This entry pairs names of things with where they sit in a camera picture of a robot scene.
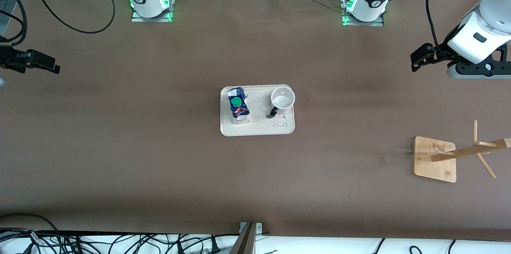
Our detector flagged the white mug black handle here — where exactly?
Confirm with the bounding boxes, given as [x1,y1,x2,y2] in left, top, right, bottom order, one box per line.
[266,87,296,120]

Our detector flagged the blue white milk carton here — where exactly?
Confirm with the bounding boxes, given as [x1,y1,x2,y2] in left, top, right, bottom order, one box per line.
[226,87,252,125]

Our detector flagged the wooden cup rack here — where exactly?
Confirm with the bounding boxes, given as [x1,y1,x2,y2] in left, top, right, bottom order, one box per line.
[413,120,511,183]

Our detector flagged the beige rabbit print tray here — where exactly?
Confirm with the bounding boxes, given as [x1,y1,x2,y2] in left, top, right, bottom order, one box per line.
[220,84,296,137]

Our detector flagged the black hanging cable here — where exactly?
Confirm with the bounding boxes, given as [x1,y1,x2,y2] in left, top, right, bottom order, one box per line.
[0,0,27,45]

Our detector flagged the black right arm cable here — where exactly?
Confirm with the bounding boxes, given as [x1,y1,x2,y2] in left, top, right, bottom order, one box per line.
[31,0,116,34]

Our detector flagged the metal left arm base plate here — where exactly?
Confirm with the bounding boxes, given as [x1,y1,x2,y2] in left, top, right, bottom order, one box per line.
[341,0,384,27]

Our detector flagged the black looped floor cable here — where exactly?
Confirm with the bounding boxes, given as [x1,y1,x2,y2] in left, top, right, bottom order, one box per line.
[0,213,60,244]

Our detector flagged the silver metal bracket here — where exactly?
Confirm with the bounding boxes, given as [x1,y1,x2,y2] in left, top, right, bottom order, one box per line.
[240,222,263,234]

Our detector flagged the grey metal post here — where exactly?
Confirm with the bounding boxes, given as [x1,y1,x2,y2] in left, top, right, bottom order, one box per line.
[230,222,258,254]

